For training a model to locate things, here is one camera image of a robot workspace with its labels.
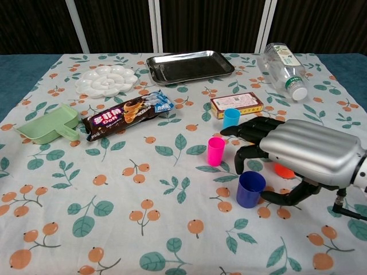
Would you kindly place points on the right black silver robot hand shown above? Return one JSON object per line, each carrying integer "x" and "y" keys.
{"x": 309, "y": 146}

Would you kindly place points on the clear plastic bottle white cap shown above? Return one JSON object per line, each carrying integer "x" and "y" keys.
{"x": 281, "y": 68}

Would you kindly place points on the dark blue plastic cup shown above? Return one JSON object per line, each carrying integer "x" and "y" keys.
{"x": 249, "y": 192}

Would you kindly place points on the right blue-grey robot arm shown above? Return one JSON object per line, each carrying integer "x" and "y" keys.
{"x": 362, "y": 172}

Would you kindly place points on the rectangular stainless steel tray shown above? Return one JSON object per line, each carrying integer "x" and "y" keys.
{"x": 189, "y": 68}

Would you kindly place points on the dark slatted partition panel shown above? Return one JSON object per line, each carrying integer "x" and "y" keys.
{"x": 34, "y": 25}
{"x": 321, "y": 23}
{"x": 209, "y": 25}
{"x": 114, "y": 25}

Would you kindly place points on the floral leaf print tablecloth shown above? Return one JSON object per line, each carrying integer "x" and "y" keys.
{"x": 143, "y": 200}

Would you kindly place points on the light green plastic scoop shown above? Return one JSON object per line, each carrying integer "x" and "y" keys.
{"x": 46, "y": 126}

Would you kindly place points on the orange plastic cup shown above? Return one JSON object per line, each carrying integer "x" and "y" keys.
{"x": 282, "y": 172}

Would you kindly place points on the small pink yellow cardboard box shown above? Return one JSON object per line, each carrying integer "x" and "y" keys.
{"x": 235, "y": 101}

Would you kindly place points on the brown chocolate snack packet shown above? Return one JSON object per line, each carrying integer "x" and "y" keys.
{"x": 126, "y": 114}

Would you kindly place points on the white partition frame post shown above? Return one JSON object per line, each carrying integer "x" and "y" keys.
{"x": 266, "y": 25}
{"x": 156, "y": 25}
{"x": 77, "y": 27}

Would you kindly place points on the white flower-shaped paint palette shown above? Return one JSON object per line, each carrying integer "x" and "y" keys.
{"x": 106, "y": 81}

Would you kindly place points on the pink plastic cup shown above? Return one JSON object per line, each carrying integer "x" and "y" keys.
{"x": 215, "y": 153}

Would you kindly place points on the light blue plastic cup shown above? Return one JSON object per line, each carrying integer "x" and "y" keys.
{"x": 230, "y": 118}

